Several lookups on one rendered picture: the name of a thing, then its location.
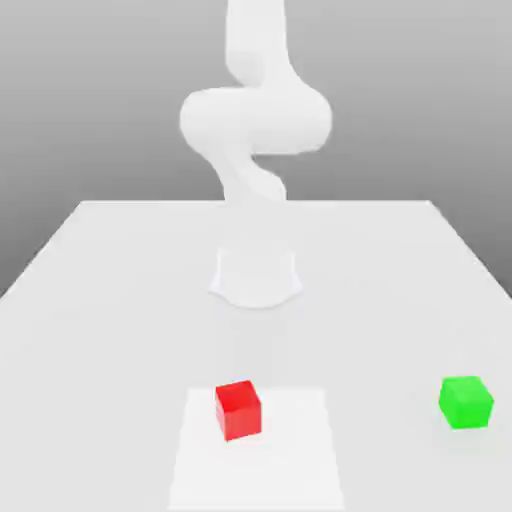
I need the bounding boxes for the small green cube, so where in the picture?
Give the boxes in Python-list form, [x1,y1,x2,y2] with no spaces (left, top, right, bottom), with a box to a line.
[438,375,496,431]

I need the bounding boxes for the small red cube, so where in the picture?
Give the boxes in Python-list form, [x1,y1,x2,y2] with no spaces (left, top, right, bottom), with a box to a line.
[214,379,263,443]

